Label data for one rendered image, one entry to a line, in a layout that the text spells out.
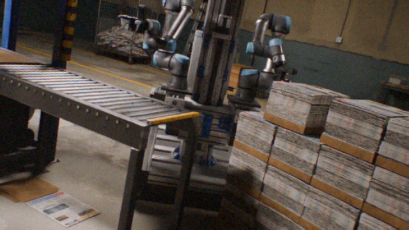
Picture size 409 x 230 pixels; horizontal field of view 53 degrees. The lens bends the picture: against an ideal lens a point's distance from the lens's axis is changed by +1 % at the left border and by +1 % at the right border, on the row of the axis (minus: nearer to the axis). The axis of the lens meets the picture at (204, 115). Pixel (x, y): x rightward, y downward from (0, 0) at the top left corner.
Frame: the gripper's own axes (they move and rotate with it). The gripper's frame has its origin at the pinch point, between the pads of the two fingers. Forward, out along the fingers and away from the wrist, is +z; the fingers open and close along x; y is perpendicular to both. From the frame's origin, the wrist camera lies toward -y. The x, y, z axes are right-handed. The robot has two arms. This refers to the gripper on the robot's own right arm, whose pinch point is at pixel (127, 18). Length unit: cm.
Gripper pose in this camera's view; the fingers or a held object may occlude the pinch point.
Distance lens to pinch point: 247.3
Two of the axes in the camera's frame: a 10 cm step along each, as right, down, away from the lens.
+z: -3.8, 1.4, -9.2
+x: -8.7, -3.9, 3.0
